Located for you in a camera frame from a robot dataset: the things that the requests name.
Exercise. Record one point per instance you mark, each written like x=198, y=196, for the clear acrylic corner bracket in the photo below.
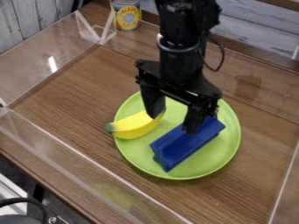
x=97, y=34

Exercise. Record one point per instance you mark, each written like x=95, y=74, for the blue plastic block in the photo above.
x=176, y=145

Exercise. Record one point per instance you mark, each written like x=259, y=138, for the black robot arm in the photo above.
x=186, y=23

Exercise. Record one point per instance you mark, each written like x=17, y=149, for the clear acrylic tray wall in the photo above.
x=97, y=193

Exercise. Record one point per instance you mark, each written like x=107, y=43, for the green round plate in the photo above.
x=207, y=160

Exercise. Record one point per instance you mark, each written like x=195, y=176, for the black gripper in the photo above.
x=176, y=77

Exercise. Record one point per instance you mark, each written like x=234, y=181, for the yellow toy banana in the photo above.
x=133, y=126

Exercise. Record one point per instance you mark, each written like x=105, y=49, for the yellow labelled tin can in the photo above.
x=128, y=14

